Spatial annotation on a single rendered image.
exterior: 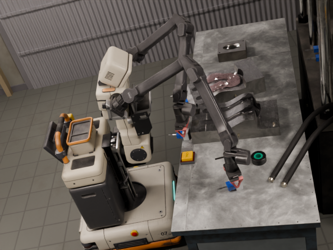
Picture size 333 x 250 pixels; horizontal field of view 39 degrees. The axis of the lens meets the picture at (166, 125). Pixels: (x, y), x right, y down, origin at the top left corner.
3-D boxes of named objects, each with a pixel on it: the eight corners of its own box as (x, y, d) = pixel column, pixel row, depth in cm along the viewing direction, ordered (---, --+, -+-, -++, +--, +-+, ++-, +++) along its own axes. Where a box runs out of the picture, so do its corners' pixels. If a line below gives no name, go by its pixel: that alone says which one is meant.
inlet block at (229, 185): (219, 197, 240) (217, 189, 236) (216, 190, 244) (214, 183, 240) (243, 188, 240) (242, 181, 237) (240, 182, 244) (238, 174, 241)
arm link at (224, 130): (193, 70, 237) (184, 71, 228) (202, 64, 234) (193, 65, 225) (232, 147, 233) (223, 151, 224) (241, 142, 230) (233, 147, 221)
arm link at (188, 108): (182, 92, 273) (173, 92, 266) (198, 94, 267) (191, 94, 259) (179, 112, 274) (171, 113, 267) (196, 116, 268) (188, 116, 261)
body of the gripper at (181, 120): (189, 116, 278) (186, 106, 273) (186, 127, 270) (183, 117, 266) (178, 117, 280) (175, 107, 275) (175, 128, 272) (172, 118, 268)
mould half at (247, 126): (193, 144, 276) (188, 126, 268) (195, 116, 296) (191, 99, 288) (280, 135, 264) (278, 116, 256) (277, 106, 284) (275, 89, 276)
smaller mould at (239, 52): (219, 62, 339) (217, 54, 334) (219, 51, 350) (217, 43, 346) (247, 58, 334) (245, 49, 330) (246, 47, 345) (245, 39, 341)
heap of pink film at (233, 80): (205, 98, 298) (202, 88, 293) (198, 84, 312) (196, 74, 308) (244, 86, 298) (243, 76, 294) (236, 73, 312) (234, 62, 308)
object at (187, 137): (168, 141, 284) (166, 134, 280) (170, 135, 287) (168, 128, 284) (189, 140, 280) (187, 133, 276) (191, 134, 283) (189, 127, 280)
